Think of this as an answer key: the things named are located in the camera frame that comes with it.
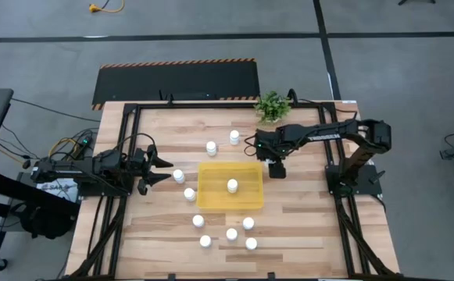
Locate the black hazard-striped floor mat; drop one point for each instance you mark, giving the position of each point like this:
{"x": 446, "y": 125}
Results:
{"x": 179, "y": 80}

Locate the black equipment stand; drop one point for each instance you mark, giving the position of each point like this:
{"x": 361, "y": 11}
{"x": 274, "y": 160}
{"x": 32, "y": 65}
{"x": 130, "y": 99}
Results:
{"x": 11, "y": 187}

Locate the black chair base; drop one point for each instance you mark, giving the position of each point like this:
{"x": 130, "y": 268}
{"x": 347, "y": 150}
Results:
{"x": 416, "y": 1}

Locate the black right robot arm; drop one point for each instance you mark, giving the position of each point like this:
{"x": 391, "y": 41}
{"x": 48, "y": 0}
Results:
{"x": 328, "y": 134}

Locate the yellow translucent plastic basket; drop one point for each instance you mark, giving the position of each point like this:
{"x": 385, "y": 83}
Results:
{"x": 215, "y": 191}

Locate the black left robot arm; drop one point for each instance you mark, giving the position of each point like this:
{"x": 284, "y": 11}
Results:
{"x": 74, "y": 169}

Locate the white printed paper sheet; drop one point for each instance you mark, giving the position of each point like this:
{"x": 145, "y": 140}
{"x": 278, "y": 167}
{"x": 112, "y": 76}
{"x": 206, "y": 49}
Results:
{"x": 58, "y": 189}

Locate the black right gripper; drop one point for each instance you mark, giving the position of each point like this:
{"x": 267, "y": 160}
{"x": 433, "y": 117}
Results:
{"x": 278, "y": 148}

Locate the black power supply box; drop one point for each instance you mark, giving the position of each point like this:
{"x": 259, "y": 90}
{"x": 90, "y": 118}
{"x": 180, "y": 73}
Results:
{"x": 84, "y": 141}

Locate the black bag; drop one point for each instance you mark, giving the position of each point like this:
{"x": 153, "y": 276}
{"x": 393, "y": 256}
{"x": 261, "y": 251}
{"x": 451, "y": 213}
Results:
{"x": 45, "y": 222}

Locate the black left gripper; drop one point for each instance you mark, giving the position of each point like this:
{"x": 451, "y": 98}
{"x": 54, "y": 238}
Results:
{"x": 144, "y": 160}

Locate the small green potted plant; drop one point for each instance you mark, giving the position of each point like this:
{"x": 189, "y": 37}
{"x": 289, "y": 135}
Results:
{"x": 272, "y": 106}

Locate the black caster wheel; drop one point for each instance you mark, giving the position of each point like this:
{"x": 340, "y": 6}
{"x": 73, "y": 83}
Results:
{"x": 0, "y": 264}

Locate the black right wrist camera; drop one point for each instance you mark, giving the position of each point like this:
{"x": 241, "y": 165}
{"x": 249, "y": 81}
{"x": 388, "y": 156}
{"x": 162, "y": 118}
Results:
{"x": 262, "y": 144}

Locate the white plastic pill bottle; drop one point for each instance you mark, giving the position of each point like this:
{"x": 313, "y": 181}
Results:
{"x": 205, "y": 241}
{"x": 198, "y": 220}
{"x": 178, "y": 176}
{"x": 251, "y": 243}
{"x": 266, "y": 161}
{"x": 231, "y": 234}
{"x": 189, "y": 194}
{"x": 211, "y": 148}
{"x": 234, "y": 137}
{"x": 232, "y": 186}
{"x": 248, "y": 223}

